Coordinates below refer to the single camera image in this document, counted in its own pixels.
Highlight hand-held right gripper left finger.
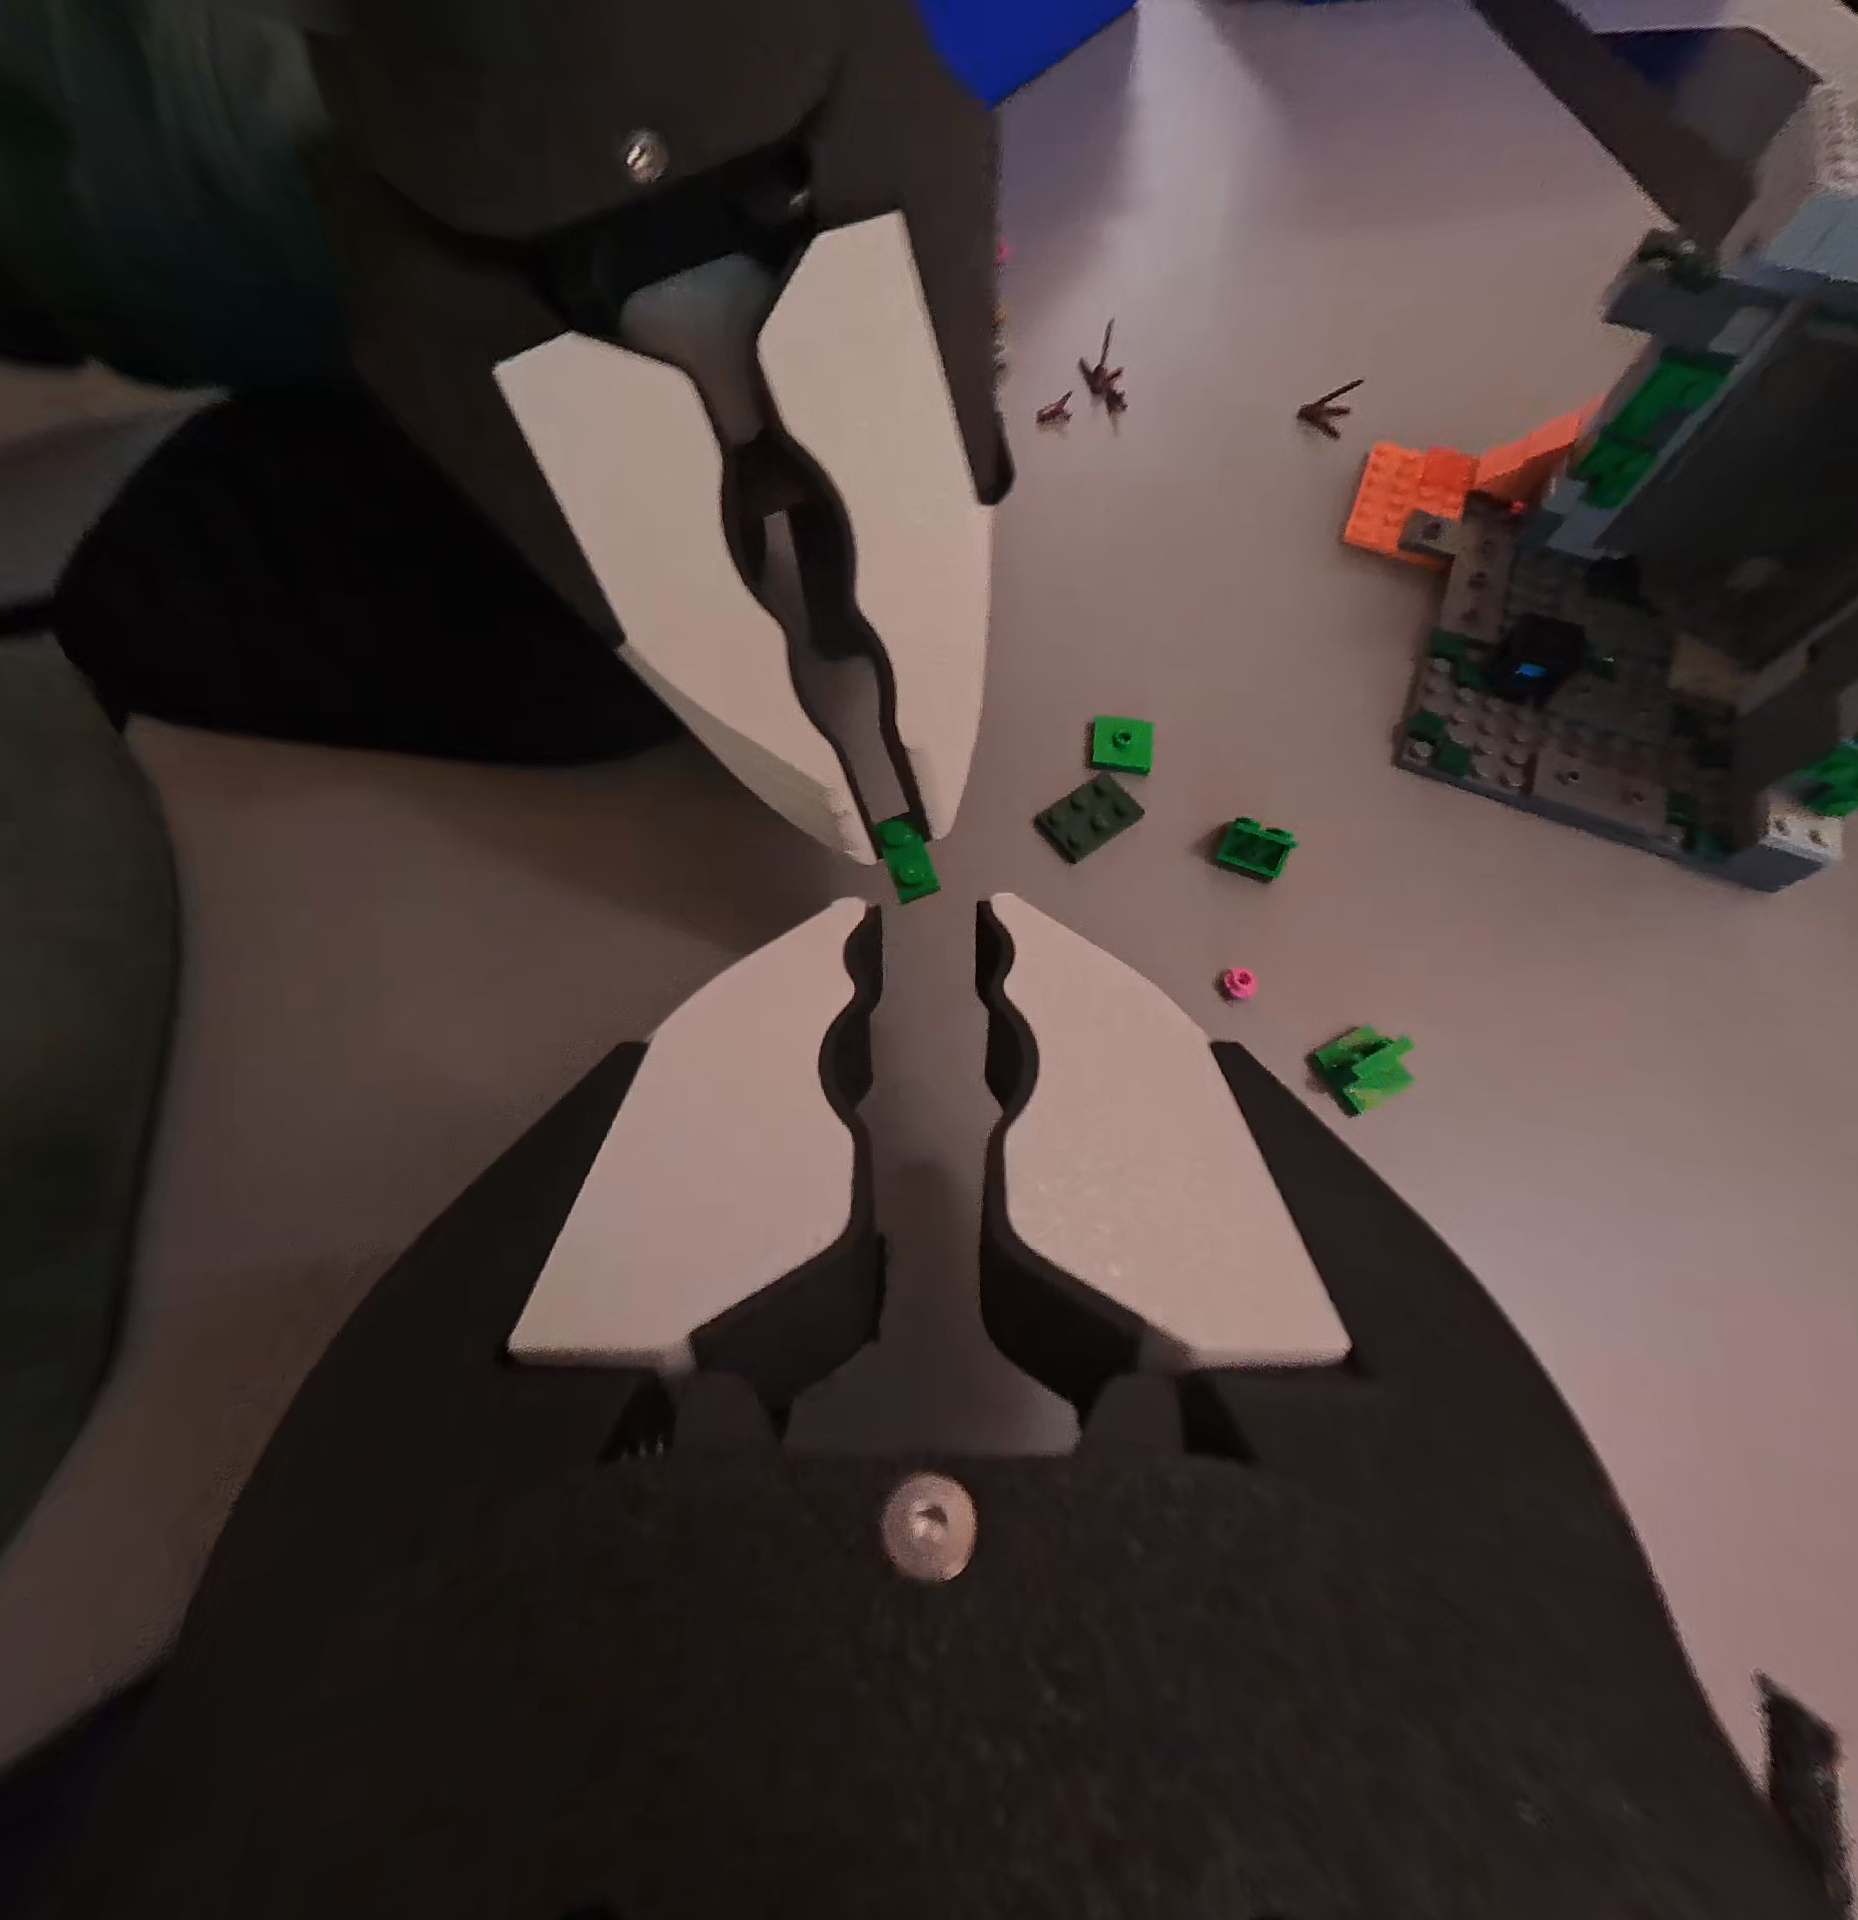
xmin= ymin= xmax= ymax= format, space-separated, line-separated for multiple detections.
xmin=510 ymin=899 xmax=889 ymax=1428

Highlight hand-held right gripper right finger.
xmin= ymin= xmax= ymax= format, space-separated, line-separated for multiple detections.
xmin=973 ymin=896 xmax=1352 ymax=1433

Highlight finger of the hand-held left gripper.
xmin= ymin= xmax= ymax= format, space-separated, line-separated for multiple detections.
xmin=752 ymin=208 xmax=998 ymax=838
xmin=492 ymin=330 xmax=882 ymax=867

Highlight dark green plate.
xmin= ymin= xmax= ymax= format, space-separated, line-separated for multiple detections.
xmin=1034 ymin=771 xmax=1149 ymax=867

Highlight blue plastic storage bin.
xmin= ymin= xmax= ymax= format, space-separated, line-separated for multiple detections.
xmin=913 ymin=0 xmax=1141 ymax=106

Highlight toy brick castle model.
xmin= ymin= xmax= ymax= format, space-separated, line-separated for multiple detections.
xmin=1340 ymin=75 xmax=1858 ymax=893

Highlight person's left forearm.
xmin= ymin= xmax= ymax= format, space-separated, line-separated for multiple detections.
xmin=0 ymin=0 xmax=345 ymax=362

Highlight black wrist rest cushion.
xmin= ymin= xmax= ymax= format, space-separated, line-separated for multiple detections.
xmin=51 ymin=396 xmax=684 ymax=768

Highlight person's green sweatshirt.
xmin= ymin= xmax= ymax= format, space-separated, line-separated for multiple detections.
xmin=0 ymin=630 xmax=182 ymax=1592

